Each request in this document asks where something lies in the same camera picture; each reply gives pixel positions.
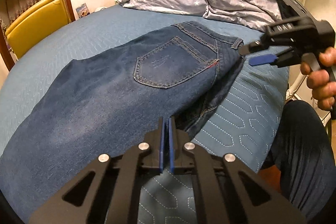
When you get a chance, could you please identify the dark blue denim jeans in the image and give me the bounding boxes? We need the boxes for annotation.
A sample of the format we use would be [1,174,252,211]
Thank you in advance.
[1,22,244,221]

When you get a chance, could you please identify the person right hand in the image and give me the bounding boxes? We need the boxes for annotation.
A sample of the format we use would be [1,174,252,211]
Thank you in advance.
[301,47,336,111]

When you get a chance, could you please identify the teal quilted bed cover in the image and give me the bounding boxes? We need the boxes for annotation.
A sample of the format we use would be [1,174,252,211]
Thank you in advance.
[0,4,289,224]

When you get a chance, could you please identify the person dark trouser leg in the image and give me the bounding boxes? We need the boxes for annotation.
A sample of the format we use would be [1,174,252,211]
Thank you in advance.
[262,101,335,223]

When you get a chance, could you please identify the small picture box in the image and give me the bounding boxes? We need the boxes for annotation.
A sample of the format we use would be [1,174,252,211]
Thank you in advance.
[76,3,90,18]

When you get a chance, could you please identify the yellow armchair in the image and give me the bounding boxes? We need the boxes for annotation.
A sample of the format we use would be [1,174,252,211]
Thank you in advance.
[5,0,71,59]

